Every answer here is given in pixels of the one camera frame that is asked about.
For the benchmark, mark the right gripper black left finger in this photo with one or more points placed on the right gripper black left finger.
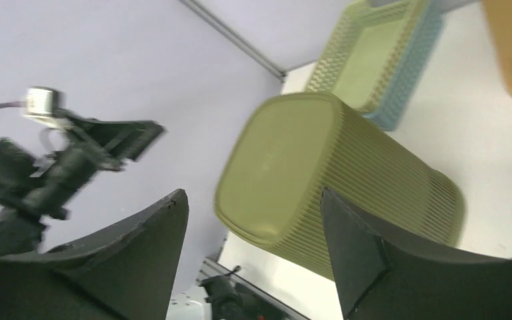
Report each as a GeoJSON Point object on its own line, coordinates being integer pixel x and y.
{"type": "Point", "coordinates": [123, 271]}

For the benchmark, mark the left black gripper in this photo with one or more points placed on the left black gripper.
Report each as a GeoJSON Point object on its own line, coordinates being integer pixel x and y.
{"type": "Point", "coordinates": [95, 146]}

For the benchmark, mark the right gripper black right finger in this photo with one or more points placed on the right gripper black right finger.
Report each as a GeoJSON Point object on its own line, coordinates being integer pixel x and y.
{"type": "Point", "coordinates": [382, 271]}

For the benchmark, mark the olive green mesh basket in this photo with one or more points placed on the olive green mesh basket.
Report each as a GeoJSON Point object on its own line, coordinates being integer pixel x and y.
{"type": "Point", "coordinates": [295, 145]}

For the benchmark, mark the light blue crate underneath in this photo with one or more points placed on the light blue crate underneath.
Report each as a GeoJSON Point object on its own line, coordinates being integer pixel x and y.
{"type": "Point", "coordinates": [408, 73]}

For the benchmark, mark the light green shallow crate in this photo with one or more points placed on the light green shallow crate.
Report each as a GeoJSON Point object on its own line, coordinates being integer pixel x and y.
{"type": "Point", "coordinates": [363, 51]}

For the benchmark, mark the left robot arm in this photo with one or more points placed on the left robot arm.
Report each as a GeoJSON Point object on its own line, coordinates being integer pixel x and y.
{"type": "Point", "coordinates": [18, 234]}

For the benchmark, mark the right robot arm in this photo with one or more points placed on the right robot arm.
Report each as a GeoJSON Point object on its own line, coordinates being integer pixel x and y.
{"type": "Point", "coordinates": [126, 271]}

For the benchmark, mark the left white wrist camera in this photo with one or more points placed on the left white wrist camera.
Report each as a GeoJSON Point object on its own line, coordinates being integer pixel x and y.
{"type": "Point", "coordinates": [44, 105]}

